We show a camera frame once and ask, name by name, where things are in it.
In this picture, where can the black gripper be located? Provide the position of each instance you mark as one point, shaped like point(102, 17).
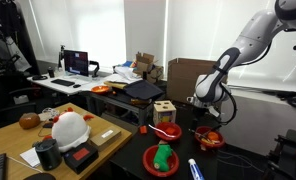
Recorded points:
point(201, 116)

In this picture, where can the white spoon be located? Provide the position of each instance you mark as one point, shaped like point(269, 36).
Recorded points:
point(201, 135)

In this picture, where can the red plastic bowl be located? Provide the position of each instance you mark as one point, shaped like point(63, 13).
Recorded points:
point(219, 144)
point(159, 136)
point(148, 165)

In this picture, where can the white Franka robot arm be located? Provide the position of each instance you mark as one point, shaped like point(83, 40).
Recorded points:
point(254, 36)

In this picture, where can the white plastic fork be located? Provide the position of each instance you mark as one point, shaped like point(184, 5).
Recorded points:
point(158, 130)

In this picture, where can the orange bowl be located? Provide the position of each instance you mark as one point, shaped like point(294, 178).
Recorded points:
point(100, 89)

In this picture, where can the orange toy fruit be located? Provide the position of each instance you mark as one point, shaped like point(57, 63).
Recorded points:
point(213, 136)

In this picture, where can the yellow toy banana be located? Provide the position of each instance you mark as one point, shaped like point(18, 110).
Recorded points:
point(209, 141)

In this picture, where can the tan paper scrap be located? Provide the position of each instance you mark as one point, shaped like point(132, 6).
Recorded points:
point(203, 147)

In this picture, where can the orange square block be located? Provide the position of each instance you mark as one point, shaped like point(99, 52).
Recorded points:
point(170, 131)

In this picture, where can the white blue toothpaste tube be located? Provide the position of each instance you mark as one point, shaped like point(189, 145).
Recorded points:
point(195, 170)

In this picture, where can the wooden shape sorter box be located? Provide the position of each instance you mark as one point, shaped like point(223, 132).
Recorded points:
point(164, 111)

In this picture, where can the green plush toy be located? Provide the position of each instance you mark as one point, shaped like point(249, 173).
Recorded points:
point(163, 156)

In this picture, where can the large cardboard box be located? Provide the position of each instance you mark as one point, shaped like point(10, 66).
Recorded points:
point(181, 80)

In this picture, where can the small red cube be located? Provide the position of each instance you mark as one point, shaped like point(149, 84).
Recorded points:
point(143, 129)

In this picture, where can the dark blue plastic lid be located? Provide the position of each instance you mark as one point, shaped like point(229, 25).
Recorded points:
point(143, 89)

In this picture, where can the small open cardboard box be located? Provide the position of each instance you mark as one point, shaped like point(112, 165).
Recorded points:
point(148, 66)

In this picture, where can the black equipment chair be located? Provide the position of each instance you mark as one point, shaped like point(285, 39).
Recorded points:
point(288, 156)

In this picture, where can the pile of white papers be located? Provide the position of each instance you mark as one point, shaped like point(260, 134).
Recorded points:
point(126, 74)

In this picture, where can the yellow envelope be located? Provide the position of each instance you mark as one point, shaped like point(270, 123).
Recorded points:
point(116, 85)

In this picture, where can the flat brown cardboard box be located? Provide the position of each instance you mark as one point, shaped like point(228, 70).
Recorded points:
point(104, 136)

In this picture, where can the black box red label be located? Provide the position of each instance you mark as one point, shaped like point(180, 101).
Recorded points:
point(81, 156)

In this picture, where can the black computer mouse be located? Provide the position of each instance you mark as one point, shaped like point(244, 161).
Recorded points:
point(76, 86)

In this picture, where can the computer monitor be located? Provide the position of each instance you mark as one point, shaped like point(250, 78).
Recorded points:
point(76, 62)

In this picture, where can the black webcam on stand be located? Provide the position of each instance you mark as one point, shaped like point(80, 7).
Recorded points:
point(61, 56)

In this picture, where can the black cup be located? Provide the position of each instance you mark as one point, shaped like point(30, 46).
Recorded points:
point(51, 72)

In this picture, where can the white desk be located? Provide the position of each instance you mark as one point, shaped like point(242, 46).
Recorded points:
point(41, 83)

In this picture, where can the black oval pouch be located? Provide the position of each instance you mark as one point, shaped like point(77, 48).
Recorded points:
point(39, 176)

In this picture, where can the black headphones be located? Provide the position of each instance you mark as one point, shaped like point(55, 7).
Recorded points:
point(39, 77)

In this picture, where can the brown ball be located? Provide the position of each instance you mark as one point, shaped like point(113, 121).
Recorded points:
point(29, 120)

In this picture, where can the white paper sheet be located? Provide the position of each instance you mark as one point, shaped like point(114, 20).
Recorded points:
point(29, 156)

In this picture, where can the white tissue box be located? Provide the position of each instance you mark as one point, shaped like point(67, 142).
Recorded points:
point(21, 99)

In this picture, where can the wooden desk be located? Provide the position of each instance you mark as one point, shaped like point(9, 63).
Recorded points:
point(8, 140)

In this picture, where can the black office chair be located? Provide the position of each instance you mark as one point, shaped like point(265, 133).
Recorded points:
point(8, 110)

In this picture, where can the hanging dark coats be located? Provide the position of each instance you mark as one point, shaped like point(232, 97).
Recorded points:
point(8, 26)

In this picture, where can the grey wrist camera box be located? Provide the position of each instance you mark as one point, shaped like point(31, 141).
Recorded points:
point(214, 111)

